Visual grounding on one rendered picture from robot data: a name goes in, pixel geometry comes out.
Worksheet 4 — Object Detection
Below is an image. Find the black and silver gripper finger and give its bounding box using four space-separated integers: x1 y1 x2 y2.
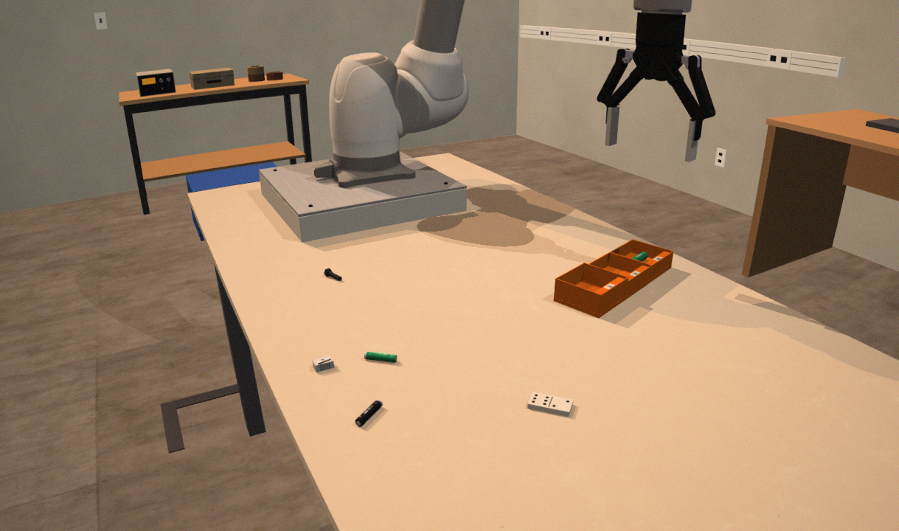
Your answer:
597 49 650 146
656 55 715 162

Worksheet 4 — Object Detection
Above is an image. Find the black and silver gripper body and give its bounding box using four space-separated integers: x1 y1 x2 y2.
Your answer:
633 13 686 81

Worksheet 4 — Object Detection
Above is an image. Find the orange three-compartment bin rack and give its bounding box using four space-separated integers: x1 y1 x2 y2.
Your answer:
553 240 673 318

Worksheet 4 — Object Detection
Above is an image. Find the black battery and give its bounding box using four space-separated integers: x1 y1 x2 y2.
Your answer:
355 399 383 426

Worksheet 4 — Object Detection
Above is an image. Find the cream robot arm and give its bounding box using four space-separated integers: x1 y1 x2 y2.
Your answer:
312 0 469 188

